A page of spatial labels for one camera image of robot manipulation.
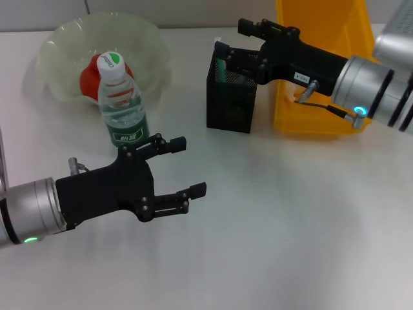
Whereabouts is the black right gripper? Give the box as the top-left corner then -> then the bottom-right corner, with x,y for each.
214,18 -> 351,98

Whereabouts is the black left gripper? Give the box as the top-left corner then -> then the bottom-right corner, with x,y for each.
55,132 -> 207,231

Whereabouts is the mint green utility knife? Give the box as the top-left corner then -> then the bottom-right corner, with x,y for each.
215,38 -> 228,83

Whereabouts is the clear green-label water bottle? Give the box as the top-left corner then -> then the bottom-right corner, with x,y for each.
97,50 -> 152,149

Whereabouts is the red-orange bumpy orange fruit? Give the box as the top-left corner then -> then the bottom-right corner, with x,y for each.
79,54 -> 135,106

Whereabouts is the black mesh pen holder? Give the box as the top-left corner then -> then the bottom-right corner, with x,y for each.
206,47 -> 259,134

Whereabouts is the pale green wavy fruit plate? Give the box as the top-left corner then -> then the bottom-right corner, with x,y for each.
34,12 -> 172,109

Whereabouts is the yellow plastic storage bin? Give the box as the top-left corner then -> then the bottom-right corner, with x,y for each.
273,0 -> 377,135

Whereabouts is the right gripper cable with plug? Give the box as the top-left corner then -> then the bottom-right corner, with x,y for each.
296,79 -> 367,129

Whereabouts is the gripper cable with plug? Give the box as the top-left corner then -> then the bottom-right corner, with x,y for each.
296,79 -> 367,129
68,156 -> 92,177

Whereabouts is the left gripper cable with plug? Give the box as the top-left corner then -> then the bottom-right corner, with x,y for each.
68,156 -> 92,177

